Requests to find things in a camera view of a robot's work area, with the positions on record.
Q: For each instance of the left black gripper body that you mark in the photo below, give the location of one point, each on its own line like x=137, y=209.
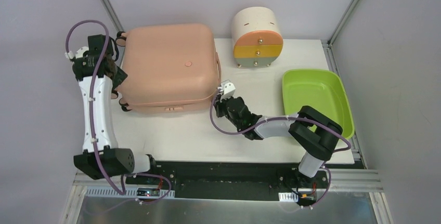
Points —
x=119, y=76

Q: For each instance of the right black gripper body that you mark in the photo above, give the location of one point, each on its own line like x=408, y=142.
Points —
x=220, y=102

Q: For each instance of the pink hard-shell suitcase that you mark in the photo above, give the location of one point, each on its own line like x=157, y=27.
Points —
x=170, y=68

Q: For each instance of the green plastic tray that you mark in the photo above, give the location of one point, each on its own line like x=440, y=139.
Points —
x=321, y=89

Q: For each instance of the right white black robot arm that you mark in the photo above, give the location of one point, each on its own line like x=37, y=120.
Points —
x=317, y=134

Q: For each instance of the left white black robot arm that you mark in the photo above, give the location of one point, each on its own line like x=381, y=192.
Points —
x=97, y=76

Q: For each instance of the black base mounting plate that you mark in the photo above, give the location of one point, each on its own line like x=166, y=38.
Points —
x=249, y=191

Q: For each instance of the cream three-drawer round cabinet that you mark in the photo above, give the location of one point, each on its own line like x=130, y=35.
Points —
x=256, y=38

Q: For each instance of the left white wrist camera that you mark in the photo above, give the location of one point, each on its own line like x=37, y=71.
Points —
x=80, y=53

